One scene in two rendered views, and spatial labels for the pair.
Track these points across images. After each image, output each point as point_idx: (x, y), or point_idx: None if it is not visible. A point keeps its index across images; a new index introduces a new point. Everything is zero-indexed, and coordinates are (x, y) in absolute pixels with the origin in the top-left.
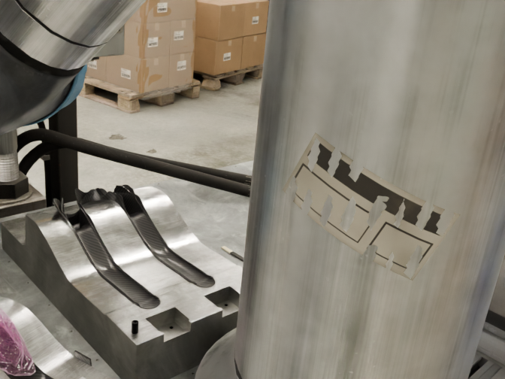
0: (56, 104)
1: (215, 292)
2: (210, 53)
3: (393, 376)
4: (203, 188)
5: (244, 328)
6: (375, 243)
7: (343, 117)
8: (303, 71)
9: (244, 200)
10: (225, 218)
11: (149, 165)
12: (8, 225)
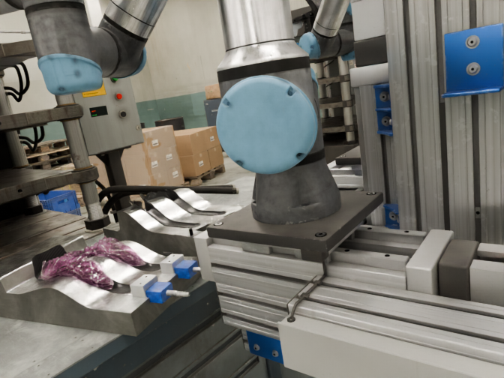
0: (139, 64)
1: (227, 215)
2: (190, 163)
3: (265, 13)
4: (207, 197)
5: (225, 32)
6: None
7: None
8: None
9: (232, 196)
10: (223, 204)
11: (174, 189)
12: (107, 227)
